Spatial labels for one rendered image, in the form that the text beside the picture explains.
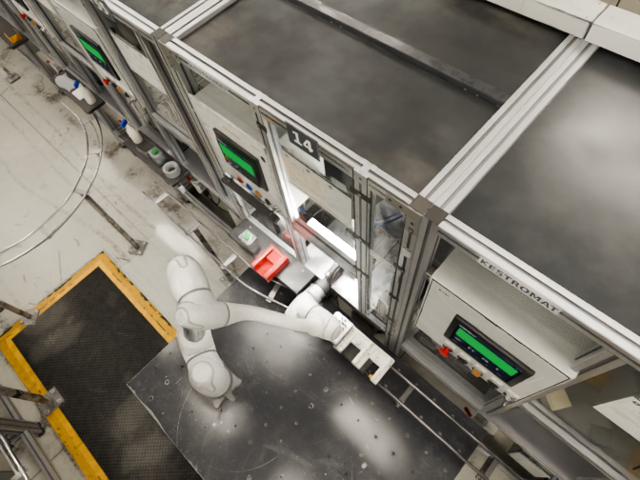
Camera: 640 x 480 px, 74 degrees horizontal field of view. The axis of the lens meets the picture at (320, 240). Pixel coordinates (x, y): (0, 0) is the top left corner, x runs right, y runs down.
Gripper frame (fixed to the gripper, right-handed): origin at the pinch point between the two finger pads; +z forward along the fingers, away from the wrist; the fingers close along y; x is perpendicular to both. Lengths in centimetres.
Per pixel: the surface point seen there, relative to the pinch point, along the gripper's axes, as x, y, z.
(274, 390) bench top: -9, -32, -68
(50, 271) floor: 208, -100, -128
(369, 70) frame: 3, 101, 19
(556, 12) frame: -30, 107, 65
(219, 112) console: 47, 82, -13
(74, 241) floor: 217, -100, -100
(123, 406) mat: 76, -99, -146
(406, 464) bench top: -78, -32, -50
